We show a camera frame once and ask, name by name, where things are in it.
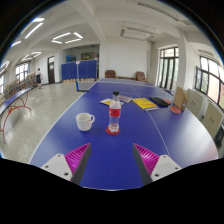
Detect brown cardboard box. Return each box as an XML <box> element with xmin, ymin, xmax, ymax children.
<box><xmin>173</xmin><ymin>86</ymin><xmax>188</xmax><ymax>111</ymax></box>

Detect dark door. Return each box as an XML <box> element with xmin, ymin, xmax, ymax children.
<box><xmin>47</xmin><ymin>55</ymin><xmax>56</xmax><ymax>85</ymax></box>

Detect bright white-framed window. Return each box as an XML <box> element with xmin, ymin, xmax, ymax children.
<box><xmin>14</xmin><ymin>62</ymin><xmax>30</xmax><ymax>83</ymax></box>

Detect tall dark-framed window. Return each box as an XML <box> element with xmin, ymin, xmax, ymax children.
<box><xmin>157</xmin><ymin>46</ymin><xmax>180</xmax><ymax>91</ymax></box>

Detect yellow book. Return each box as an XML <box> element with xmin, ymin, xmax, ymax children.
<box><xmin>131</xmin><ymin>97</ymin><xmax>159</xmax><ymax>112</ymax></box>

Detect white mug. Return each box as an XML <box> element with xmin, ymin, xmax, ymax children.
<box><xmin>75</xmin><ymin>112</ymin><xmax>96</xmax><ymax>132</ymax></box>

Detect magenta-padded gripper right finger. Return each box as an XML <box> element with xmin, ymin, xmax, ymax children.
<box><xmin>131</xmin><ymin>142</ymin><xmax>183</xmax><ymax>187</ymax></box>

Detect shelf unit with books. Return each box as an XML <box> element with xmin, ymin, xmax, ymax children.
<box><xmin>1</xmin><ymin>72</ymin><xmax>37</xmax><ymax>99</ymax></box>

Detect blue red-legged table tennis table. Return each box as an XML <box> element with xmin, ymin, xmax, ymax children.
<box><xmin>0</xmin><ymin>87</ymin><xmax>34</xmax><ymax>144</ymax></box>

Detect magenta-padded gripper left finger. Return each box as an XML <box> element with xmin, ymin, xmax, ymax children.
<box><xmin>40</xmin><ymin>142</ymin><xmax>93</xmax><ymax>187</ymax></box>

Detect clear red-labelled drink bottle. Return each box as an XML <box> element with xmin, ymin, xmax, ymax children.
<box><xmin>108</xmin><ymin>90</ymin><xmax>122</xmax><ymax>134</ymax></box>

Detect table tennis net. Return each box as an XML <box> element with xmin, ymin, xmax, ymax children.
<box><xmin>75</xmin><ymin>80</ymin><xmax>98</xmax><ymax>93</ymax></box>

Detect wide dark-framed window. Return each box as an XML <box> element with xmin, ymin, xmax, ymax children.
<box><xmin>194</xmin><ymin>55</ymin><xmax>224</xmax><ymax>111</ymax></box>

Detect white cabinet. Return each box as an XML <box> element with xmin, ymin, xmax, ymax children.
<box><xmin>185</xmin><ymin>88</ymin><xmax>204</xmax><ymax>119</ymax></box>
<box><xmin>199</xmin><ymin>101</ymin><xmax>224</xmax><ymax>139</ymax></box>

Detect group of ceiling lights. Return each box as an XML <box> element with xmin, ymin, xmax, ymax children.
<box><xmin>0</xmin><ymin>16</ymin><xmax>84</xmax><ymax>71</ymax></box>

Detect black paddle case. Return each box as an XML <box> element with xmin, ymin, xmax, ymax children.
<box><xmin>149</xmin><ymin>96</ymin><xmax>170</xmax><ymax>108</ymax></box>

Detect framed wall picture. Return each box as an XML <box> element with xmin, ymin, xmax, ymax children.
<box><xmin>80</xmin><ymin>51</ymin><xmax>99</xmax><ymax>61</ymax></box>

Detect person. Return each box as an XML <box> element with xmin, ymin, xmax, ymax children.
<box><xmin>35</xmin><ymin>67</ymin><xmax>44</xmax><ymax>90</ymax></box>

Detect ceiling air conditioner unit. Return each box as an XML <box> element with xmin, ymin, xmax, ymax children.
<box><xmin>119</xmin><ymin>26</ymin><xmax>158</xmax><ymax>42</ymax></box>

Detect brown armchair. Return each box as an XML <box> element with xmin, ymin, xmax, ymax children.
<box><xmin>135</xmin><ymin>70</ymin><xmax>148</xmax><ymax>83</ymax></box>
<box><xmin>104</xmin><ymin>69</ymin><xmax>117</xmax><ymax>79</ymax></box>

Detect grey booklet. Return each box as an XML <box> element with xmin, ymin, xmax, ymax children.
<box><xmin>118</xmin><ymin>94</ymin><xmax>134</xmax><ymax>104</ymax></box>

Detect blue folded table tennis tables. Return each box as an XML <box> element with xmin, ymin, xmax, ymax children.
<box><xmin>60</xmin><ymin>59</ymin><xmax>99</xmax><ymax>82</ymax></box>

